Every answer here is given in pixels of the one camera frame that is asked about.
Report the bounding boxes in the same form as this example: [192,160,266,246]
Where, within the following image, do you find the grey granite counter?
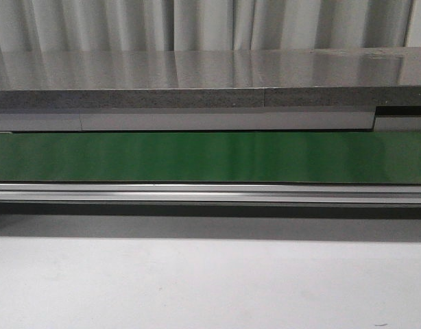
[0,48,421,132]

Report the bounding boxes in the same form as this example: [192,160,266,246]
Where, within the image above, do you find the green belt conveyor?
[0,132,421,206]

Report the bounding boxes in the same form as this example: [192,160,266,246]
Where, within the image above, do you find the white curtain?
[0,1,421,52]

